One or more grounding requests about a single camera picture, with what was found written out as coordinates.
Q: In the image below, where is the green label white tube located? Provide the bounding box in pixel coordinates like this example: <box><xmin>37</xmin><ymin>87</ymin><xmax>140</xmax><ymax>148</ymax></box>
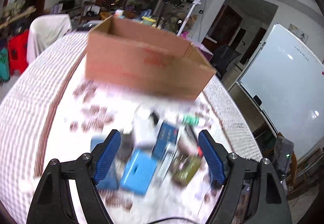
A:
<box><xmin>176</xmin><ymin>113</ymin><xmax>207</xmax><ymax>127</ymax></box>

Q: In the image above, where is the blue toothpaste box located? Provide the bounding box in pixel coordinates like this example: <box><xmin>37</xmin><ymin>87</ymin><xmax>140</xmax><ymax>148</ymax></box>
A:
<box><xmin>151</xmin><ymin>121</ymin><xmax>179</xmax><ymax>160</ymax></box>

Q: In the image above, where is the white power adapter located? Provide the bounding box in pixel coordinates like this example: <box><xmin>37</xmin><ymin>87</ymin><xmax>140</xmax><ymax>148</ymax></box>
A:
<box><xmin>132</xmin><ymin>105</ymin><xmax>157</xmax><ymax>148</ymax></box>

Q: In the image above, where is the blue remote control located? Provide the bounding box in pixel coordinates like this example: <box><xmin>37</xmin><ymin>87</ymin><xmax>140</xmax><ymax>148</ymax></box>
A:
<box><xmin>91</xmin><ymin>136</ymin><xmax>119</xmax><ymax>191</ymax></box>

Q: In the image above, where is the white whiteboard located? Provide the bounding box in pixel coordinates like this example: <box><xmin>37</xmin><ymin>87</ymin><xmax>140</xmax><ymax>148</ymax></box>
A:
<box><xmin>237</xmin><ymin>23</ymin><xmax>323</xmax><ymax>160</ymax></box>

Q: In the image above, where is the blue plastic box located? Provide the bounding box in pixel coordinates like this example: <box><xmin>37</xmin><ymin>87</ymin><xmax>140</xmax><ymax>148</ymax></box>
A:
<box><xmin>120</xmin><ymin>149</ymin><xmax>158</xmax><ymax>195</ymax></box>

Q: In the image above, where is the checkered floral bed quilt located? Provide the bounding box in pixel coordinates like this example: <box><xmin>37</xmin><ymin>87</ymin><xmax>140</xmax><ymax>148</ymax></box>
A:
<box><xmin>1</xmin><ymin>32</ymin><xmax>262</xmax><ymax>223</ymax></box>

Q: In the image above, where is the purple gift bag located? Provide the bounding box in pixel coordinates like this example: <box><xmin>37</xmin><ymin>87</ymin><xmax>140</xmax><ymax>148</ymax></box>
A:
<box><xmin>192</xmin><ymin>41</ymin><xmax>214</xmax><ymax>61</ymax></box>

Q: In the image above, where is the red plastic stool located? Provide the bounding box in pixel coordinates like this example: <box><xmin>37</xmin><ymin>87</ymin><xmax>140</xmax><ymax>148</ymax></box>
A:
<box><xmin>8</xmin><ymin>30</ymin><xmax>29</xmax><ymax>75</ymax></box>

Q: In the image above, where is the brown cardboard box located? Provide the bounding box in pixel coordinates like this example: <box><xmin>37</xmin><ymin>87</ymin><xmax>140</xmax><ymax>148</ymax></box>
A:
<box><xmin>85</xmin><ymin>16</ymin><xmax>216</xmax><ymax>100</ymax></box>

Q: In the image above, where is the white covered chair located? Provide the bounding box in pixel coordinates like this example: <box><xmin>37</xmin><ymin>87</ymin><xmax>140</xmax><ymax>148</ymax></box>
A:
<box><xmin>26</xmin><ymin>14</ymin><xmax>72</xmax><ymax>64</ymax></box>

